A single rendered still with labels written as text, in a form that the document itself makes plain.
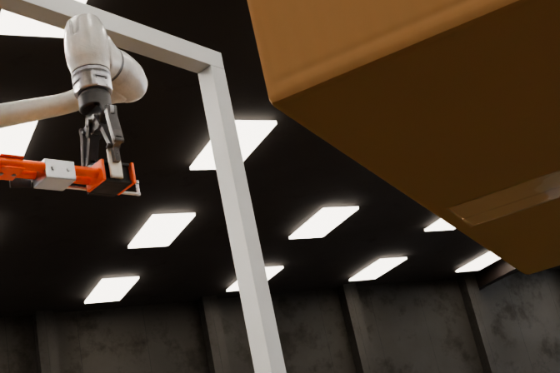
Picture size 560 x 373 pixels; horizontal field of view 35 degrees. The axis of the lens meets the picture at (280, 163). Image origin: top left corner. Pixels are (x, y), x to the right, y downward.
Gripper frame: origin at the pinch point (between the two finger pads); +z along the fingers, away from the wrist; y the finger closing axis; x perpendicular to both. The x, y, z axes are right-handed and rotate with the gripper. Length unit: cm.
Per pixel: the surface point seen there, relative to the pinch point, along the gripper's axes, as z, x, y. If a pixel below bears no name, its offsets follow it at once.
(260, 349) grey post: -9, 209, -208
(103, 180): 3.3, -3.3, 4.3
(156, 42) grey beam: -185, 167, -195
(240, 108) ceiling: -329, 468, -470
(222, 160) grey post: -121, 209, -208
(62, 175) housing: 2.7, -12.5, 3.7
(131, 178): 2.1, 4.0, 3.9
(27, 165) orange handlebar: 1.2, -20.4, 3.7
